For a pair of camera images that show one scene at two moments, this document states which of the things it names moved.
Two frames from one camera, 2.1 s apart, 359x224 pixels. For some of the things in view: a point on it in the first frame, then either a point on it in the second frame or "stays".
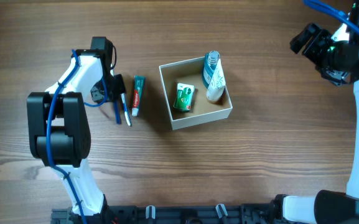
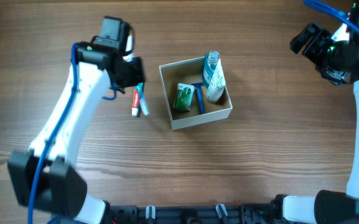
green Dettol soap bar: (185, 96) stays
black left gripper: (118, 88) -> (132, 73)
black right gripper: (317, 45) stays
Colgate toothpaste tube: (139, 83) stays
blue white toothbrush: (126, 111) -> (142, 99)
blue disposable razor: (116, 107) -> (198, 84)
